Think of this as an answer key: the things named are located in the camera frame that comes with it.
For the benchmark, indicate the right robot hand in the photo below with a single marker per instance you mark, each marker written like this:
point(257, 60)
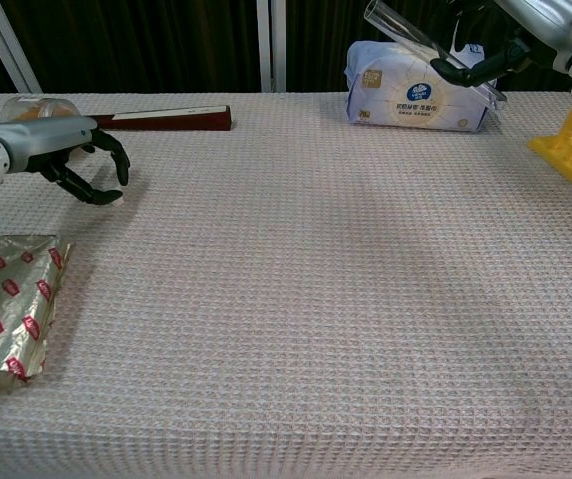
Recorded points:
point(540, 20)

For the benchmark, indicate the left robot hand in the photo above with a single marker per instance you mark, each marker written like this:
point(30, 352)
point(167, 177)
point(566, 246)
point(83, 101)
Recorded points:
point(46, 132)

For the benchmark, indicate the transparent glass test tube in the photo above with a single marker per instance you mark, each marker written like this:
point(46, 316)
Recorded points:
point(405, 30)

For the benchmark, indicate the clear jar orange contents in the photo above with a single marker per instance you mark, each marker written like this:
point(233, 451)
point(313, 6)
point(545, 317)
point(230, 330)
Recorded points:
point(31, 107)

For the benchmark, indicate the long dark red box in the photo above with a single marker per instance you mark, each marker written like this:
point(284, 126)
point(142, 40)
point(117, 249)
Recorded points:
point(175, 120)

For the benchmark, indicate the pale blue tissue pack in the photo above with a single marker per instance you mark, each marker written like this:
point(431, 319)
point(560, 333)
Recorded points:
point(405, 100)

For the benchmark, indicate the gold foil packet red logos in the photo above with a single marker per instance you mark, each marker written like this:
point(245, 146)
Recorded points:
point(11, 309)

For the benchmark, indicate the beige waffle tablecloth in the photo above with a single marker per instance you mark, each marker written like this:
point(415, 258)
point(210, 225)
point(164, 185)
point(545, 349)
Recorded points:
point(290, 299)

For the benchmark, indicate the white frame post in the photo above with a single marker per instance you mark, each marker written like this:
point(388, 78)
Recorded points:
point(11, 47)
point(270, 45)

